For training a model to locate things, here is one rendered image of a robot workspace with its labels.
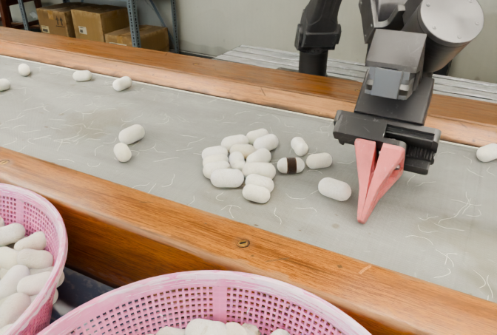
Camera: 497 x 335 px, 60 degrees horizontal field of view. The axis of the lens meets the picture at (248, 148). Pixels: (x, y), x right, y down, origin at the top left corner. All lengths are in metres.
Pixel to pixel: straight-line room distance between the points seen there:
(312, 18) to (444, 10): 0.48
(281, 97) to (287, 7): 2.09
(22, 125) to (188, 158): 0.27
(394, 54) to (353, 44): 2.27
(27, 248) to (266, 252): 0.22
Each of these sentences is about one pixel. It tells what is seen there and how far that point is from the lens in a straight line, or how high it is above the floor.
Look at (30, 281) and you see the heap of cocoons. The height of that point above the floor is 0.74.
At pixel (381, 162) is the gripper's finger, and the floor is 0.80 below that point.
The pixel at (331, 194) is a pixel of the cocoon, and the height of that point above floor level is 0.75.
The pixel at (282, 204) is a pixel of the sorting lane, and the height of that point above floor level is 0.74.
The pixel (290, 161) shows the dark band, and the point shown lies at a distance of 0.51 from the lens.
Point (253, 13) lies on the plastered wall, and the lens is 2.88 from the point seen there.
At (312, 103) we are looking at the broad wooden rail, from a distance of 0.68.
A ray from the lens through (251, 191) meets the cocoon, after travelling 0.46.
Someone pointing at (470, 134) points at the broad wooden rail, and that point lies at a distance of 0.65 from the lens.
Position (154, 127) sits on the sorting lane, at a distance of 0.64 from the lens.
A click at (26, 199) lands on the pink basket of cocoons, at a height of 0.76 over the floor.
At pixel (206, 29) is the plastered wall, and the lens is 3.10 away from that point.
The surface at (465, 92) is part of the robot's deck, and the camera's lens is 1.06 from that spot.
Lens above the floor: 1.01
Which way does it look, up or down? 29 degrees down
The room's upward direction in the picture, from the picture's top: straight up
